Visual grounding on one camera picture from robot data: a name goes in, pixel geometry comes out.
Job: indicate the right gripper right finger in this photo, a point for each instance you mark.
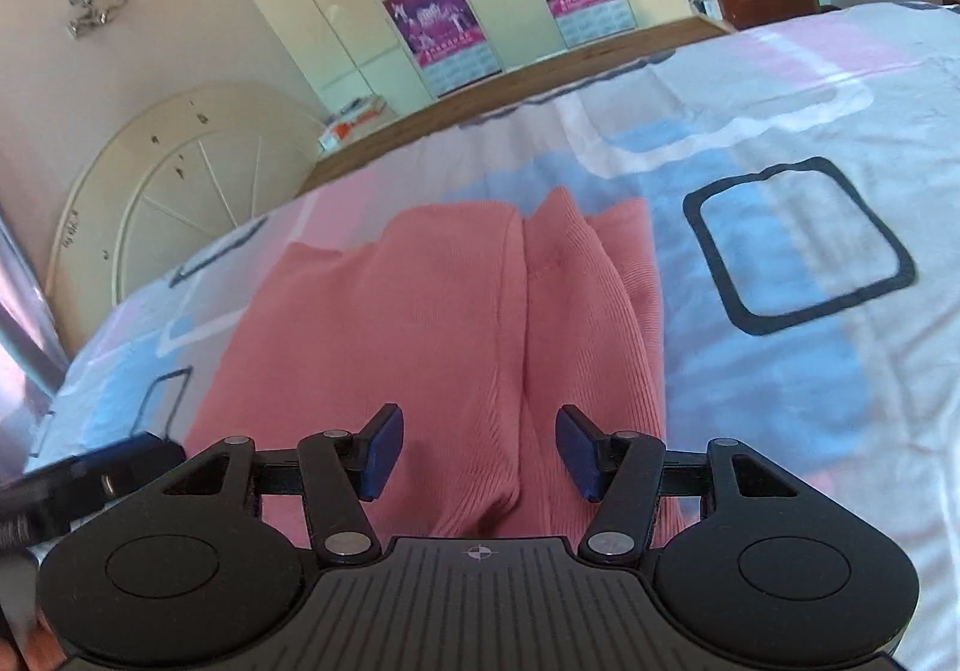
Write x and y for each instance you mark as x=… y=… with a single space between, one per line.
x=621 y=475

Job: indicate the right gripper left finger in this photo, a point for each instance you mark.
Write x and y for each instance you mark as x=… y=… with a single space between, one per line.
x=341 y=471

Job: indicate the pink long-sleeve sweater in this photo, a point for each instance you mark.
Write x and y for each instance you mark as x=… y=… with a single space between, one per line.
x=479 y=323

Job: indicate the person's left hand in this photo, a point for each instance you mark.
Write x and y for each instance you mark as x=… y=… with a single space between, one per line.
x=37 y=650

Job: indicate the pink and blue curtain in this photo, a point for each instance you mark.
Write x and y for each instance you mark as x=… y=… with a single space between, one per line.
x=34 y=364

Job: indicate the cream round headboard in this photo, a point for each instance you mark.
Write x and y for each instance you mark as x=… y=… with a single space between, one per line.
x=185 y=172

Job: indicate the patterned bed sheet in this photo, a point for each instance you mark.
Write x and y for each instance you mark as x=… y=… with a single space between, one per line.
x=802 y=183

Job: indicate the stack of boxes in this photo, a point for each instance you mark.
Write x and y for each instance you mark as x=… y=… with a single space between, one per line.
x=355 y=121

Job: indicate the lower left purple calendar poster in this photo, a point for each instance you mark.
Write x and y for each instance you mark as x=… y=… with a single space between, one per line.
x=446 y=41

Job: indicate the wooden bed frame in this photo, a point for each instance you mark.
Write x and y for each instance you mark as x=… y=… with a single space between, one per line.
x=513 y=88

